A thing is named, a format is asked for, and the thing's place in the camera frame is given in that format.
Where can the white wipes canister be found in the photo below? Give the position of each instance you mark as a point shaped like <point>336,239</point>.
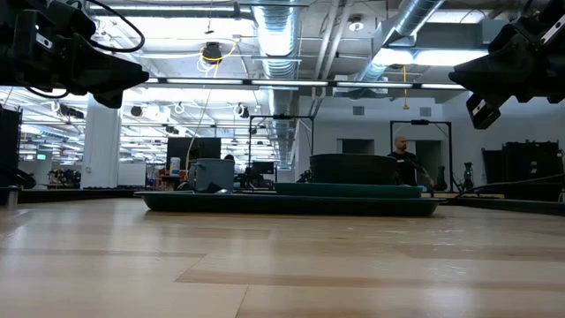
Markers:
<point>175,167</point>

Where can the black monitor screen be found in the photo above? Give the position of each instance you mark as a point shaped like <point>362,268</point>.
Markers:
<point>178,150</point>

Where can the wall air vent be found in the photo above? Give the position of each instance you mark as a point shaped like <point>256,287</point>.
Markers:
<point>424,111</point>
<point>358,111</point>

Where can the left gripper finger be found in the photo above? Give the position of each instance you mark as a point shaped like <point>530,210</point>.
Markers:
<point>106,70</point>

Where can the black metal rig frame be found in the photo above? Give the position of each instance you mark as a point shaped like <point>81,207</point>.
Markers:
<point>281,117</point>
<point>419,122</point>

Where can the dark green tray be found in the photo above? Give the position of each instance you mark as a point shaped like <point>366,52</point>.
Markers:
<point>287,205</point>

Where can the person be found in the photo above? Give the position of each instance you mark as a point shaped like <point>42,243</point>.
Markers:
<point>229,157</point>
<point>404,165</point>

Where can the white ceiling sensor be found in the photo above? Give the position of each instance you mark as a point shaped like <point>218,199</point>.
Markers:
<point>356,25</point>

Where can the black partition panel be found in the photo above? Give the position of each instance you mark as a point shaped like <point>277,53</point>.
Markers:
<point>9,146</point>

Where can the white pillar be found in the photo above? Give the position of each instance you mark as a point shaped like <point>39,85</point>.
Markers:
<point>100,146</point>

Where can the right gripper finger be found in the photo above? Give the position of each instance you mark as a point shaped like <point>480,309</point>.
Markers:
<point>494,66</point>

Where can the black equipment cases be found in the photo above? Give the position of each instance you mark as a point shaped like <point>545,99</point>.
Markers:
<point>529,168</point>

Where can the black aluminium table frame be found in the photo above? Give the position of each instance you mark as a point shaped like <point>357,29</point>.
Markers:
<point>66,196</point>

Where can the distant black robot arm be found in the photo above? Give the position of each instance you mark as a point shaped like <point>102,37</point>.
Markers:
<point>441,179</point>
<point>468,174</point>

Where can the white board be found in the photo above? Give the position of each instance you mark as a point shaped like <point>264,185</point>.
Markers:
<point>131,174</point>

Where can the black round ceiling speaker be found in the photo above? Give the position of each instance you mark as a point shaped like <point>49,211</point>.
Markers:
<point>136,111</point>

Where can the green plate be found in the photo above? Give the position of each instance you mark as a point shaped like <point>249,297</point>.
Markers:
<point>348,191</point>

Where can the grey mug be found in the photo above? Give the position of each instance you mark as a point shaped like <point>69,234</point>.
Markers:
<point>216,172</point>

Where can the black bowl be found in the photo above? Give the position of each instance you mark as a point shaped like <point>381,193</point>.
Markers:
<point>353,170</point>

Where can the ceiling light panel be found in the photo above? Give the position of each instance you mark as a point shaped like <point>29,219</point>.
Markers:
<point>419,57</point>

